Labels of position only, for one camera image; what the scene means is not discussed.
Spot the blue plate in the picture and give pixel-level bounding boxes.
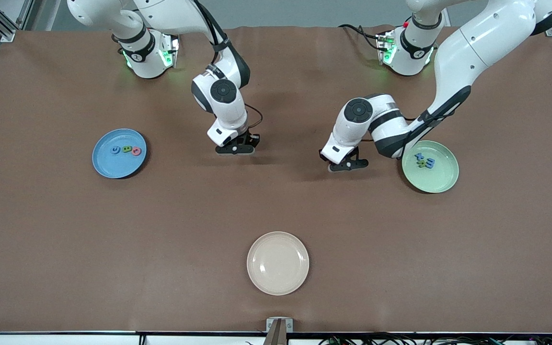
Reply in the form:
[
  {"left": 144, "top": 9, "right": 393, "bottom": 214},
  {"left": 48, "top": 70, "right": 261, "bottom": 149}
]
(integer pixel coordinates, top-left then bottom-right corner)
[{"left": 92, "top": 128, "right": 148, "bottom": 179}]

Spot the black base cable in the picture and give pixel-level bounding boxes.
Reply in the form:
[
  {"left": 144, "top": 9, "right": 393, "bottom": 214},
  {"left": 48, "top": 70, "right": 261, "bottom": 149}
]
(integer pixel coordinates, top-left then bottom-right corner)
[{"left": 338, "top": 24, "right": 384, "bottom": 51}]

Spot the brown table mat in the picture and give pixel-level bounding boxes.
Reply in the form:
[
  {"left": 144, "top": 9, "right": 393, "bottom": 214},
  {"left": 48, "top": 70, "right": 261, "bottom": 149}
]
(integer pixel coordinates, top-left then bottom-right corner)
[{"left": 0, "top": 25, "right": 552, "bottom": 334}]

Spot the beige plate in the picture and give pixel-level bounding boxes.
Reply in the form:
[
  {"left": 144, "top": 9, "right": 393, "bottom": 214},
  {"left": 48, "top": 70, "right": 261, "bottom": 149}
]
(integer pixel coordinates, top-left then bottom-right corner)
[{"left": 247, "top": 231, "right": 310, "bottom": 296}]

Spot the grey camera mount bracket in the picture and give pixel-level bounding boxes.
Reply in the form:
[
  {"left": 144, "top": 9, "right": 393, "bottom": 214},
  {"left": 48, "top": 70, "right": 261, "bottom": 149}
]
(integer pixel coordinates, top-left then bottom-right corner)
[{"left": 264, "top": 316, "right": 294, "bottom": 345}]

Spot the light green plate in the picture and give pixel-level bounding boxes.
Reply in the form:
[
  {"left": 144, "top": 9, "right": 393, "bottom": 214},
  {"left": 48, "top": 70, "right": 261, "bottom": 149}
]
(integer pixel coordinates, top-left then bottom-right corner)
[{"left": 402, "top": 140, "right": 460, "bottom": 194}]

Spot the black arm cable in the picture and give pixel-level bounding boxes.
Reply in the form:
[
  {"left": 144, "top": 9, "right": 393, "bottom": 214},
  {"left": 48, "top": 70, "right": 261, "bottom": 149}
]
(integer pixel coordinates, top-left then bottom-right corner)
[{"left": 193, "top": 0, "right": 232, "bottom": 63}]

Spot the thin gripper cable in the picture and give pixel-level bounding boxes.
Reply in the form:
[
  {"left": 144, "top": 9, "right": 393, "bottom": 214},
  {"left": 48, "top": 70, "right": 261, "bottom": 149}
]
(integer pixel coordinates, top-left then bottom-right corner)
[{"left": 244, "top": 103, "right": 264, "bottom": 129}]

